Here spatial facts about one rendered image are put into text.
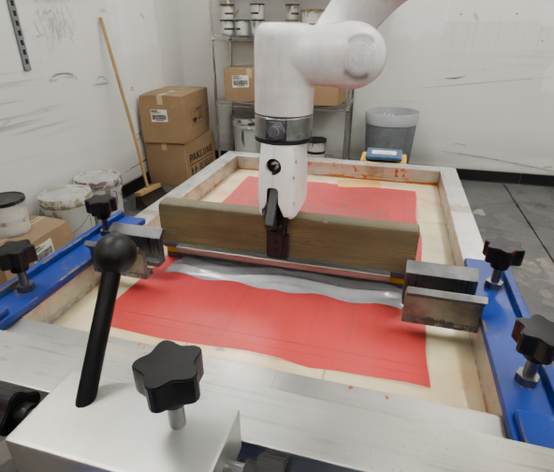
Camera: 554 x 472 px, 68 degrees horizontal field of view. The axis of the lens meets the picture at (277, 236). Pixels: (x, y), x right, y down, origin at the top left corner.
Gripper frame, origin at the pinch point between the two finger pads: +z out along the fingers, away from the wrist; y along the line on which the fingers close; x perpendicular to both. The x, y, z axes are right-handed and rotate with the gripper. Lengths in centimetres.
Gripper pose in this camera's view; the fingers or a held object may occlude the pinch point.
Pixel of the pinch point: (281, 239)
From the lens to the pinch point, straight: 61.2
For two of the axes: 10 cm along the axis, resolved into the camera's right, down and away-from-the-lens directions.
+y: 2.7, -4.3, 8.7
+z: -0.2, 9.0, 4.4
